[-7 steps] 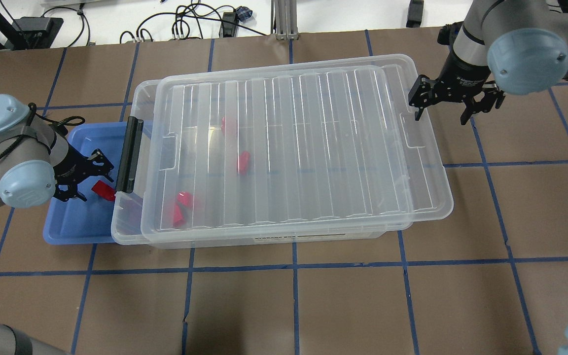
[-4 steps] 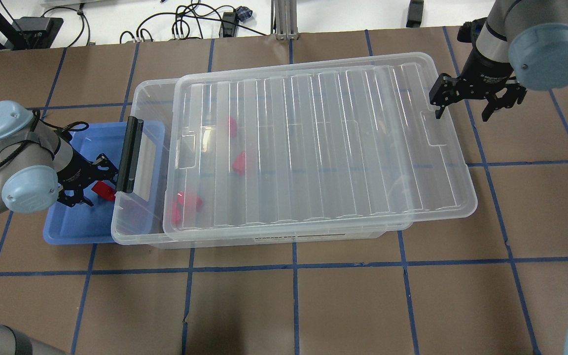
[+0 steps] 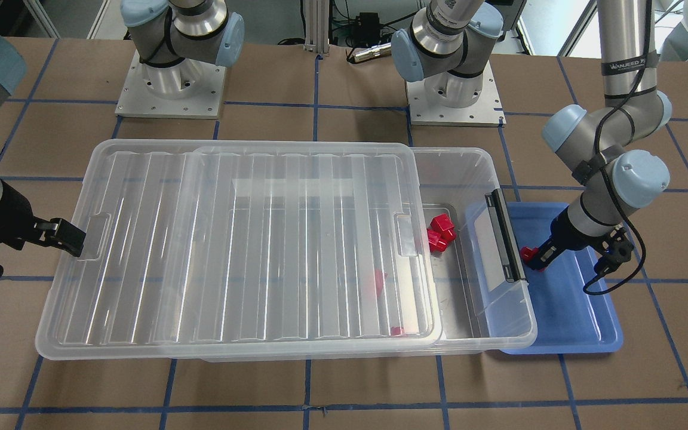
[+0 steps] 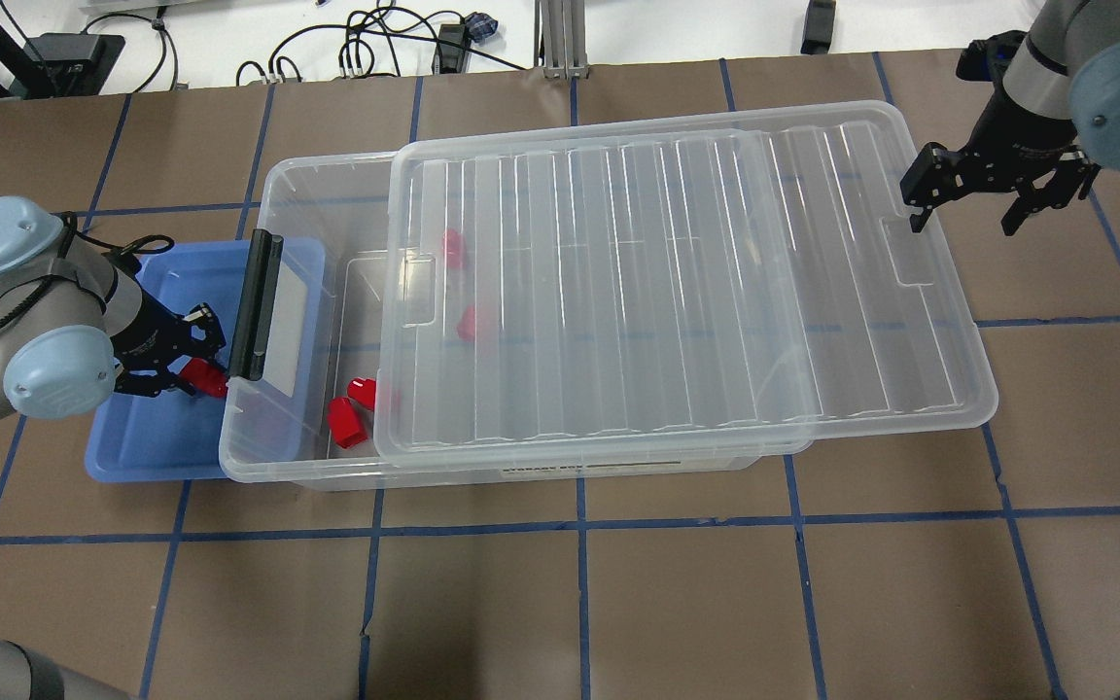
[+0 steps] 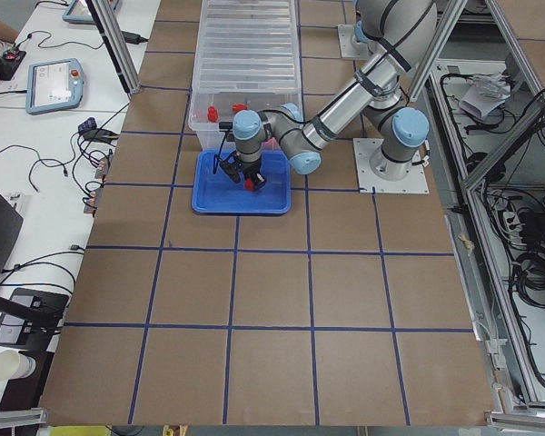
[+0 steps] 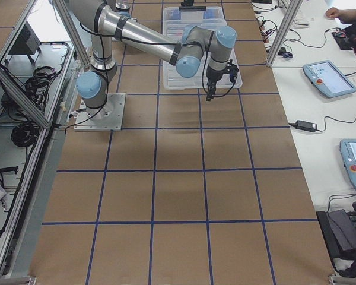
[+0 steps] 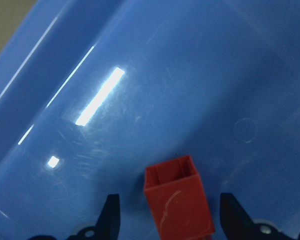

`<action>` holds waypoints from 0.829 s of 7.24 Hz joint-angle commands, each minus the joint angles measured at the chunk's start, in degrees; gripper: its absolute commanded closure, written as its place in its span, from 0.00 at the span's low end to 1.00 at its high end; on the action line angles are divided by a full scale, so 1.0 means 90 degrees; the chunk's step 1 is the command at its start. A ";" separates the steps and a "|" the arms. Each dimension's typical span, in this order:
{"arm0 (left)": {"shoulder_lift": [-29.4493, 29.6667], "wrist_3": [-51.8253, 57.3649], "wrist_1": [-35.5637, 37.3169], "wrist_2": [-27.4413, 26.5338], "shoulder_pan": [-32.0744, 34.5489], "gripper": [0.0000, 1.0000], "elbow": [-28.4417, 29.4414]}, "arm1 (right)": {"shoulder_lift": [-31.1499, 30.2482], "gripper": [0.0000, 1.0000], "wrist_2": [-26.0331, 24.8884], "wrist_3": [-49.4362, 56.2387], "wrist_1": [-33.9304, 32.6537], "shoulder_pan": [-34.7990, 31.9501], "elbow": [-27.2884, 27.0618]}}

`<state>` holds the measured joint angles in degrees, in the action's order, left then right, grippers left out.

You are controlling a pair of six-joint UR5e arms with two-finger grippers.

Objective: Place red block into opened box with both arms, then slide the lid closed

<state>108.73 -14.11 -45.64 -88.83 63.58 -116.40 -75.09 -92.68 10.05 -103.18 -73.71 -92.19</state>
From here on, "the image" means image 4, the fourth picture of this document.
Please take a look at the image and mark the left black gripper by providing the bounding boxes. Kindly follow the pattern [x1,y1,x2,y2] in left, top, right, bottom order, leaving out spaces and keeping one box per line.
[113,304,227,398]

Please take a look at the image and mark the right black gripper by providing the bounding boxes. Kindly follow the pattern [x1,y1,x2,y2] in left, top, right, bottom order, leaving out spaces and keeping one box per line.
[899,142,1102,236]

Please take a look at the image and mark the red block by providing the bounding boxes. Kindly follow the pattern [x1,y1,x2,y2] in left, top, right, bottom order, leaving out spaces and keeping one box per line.
[178,358,228,400]
[455,306,479,344]
[326,396,368,449]
[346,376,399,412]
[441,227,466,270]

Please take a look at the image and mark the clear plastic box lid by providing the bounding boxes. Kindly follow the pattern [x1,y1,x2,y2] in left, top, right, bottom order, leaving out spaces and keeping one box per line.
[373,99,998,475]

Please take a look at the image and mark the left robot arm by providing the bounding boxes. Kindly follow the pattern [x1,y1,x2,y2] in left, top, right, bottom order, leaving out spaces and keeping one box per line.
[0,174,999,482]

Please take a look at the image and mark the clear plastic storage box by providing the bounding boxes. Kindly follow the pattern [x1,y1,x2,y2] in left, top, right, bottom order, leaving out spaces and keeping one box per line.
[220,136,819,491]

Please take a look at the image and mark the black device box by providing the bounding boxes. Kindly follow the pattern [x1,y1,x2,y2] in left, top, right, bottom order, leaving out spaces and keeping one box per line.
[25,32,127,97]

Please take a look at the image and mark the blue plastic tray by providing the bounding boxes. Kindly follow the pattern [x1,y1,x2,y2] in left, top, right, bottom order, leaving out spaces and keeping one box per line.
[85,237,328,483]

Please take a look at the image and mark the black box latch handle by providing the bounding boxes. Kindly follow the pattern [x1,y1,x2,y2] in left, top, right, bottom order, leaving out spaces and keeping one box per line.
[228,227,283,381]

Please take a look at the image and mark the black cable bundle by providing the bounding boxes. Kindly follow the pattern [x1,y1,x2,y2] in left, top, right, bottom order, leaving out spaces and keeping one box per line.
[234,4,528,88]

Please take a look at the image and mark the aluminium frame post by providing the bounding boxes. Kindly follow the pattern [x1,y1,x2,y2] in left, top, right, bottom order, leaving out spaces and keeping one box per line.
[535,1,590,80]

